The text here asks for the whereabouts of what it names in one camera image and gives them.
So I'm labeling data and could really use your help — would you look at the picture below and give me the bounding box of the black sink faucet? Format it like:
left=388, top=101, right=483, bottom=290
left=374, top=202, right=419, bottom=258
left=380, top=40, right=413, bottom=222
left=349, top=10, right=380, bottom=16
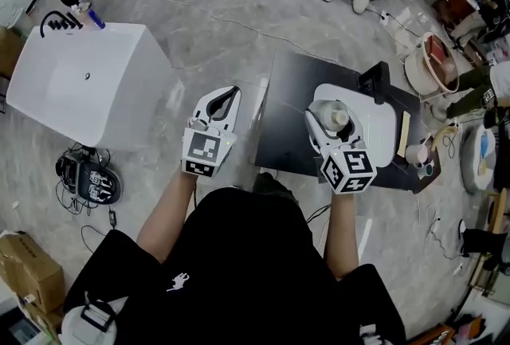
left=356, top=61, right=391, bottom=106

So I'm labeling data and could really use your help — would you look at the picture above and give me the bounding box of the black sink counter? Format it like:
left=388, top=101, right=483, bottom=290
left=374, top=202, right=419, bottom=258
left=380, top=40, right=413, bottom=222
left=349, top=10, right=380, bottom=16
left=253, top=49, right=442, bottom=194

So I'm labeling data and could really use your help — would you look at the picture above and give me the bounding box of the pink cup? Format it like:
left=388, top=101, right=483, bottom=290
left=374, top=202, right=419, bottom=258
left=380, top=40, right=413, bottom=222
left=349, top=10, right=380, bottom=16
left=404, top=143, right=428, bottom=166

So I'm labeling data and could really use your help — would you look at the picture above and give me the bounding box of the person's black shirt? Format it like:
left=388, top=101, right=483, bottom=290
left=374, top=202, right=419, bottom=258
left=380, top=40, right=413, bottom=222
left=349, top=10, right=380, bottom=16
left=62, top=171, right=408, bottom=345

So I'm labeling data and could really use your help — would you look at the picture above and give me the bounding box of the person's left forearm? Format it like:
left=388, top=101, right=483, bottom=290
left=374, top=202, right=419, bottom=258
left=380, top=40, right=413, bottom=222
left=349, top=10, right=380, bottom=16
left=135, top=167, right=197, bottom=264

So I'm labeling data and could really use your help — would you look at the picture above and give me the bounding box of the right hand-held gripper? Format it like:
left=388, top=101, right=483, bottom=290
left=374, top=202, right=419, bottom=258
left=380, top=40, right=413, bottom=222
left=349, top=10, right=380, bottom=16
left=304, top=103, right=378, bottom=195

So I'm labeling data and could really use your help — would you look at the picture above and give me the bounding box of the white sink basin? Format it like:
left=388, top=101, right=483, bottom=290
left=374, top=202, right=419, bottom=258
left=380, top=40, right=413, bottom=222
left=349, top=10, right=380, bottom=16
left=312, top=82, right=398, bottom=170

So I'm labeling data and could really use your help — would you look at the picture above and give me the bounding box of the wooden strip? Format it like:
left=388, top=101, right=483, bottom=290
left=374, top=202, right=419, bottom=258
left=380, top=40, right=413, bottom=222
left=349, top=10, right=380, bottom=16
left=397, top=111, right=413, bottom=158

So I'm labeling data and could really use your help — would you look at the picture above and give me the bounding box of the cardboard box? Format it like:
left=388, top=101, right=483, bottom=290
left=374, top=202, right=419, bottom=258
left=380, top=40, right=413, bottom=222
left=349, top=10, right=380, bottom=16
left=0, top=230, right=66, bottom=316

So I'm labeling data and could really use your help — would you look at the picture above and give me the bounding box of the person's right forearm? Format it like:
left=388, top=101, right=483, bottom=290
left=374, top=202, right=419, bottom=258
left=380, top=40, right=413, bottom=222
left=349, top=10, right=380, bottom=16
left=323, top=190, right=360, bottom=282

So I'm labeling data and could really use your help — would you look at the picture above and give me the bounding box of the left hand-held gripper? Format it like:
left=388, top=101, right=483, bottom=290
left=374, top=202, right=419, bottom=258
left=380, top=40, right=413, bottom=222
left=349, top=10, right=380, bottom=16
left=181, top=85, right=242, bottom=179

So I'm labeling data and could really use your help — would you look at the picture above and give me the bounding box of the white bathtub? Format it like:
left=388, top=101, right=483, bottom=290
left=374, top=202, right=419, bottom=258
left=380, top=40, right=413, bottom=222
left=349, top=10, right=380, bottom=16
left=5, top=22, right=174, bottom=151

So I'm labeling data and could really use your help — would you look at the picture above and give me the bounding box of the round grey tray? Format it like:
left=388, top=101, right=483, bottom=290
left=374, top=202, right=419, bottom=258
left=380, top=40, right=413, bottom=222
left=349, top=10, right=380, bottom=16
left=461, top=123, right=498, bottom=194

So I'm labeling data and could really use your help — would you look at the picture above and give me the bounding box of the white bottle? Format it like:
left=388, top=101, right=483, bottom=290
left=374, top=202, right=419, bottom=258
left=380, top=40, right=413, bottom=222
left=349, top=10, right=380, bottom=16
left=313, top=98, right=356, bottom=134

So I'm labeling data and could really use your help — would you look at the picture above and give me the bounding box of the black bathtub faucet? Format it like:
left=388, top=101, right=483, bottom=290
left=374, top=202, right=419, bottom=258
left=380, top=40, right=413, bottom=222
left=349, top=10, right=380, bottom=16
left=39, top=10, right=85, bottom=33

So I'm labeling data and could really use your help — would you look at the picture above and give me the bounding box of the blue and white tube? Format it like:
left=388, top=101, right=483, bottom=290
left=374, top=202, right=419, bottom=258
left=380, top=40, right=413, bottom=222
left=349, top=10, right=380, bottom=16
left=88, top=7, right=106, bottom=30

